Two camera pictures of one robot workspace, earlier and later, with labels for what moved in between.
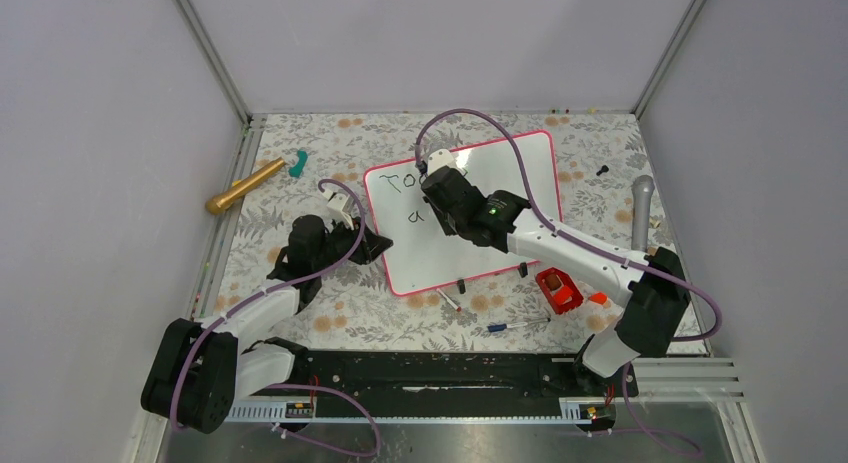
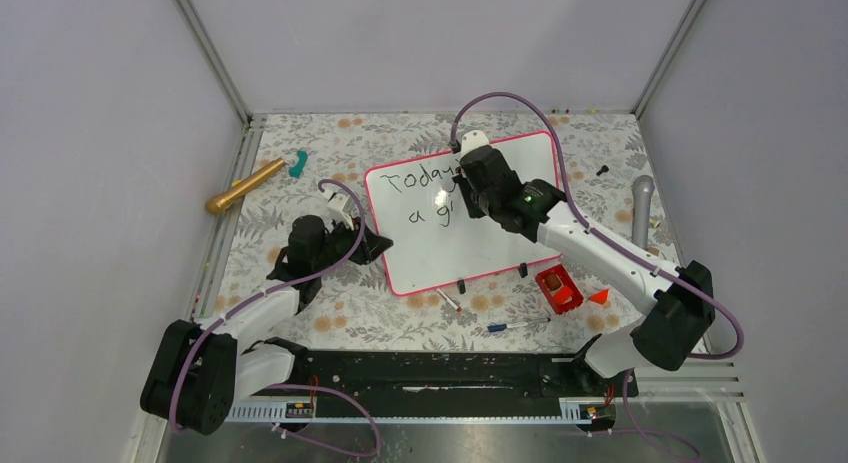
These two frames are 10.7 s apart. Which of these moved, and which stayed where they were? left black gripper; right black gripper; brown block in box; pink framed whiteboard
Moved: right black gripper
Stayed: pink framed whiteboard; brown block in box; left black gripper
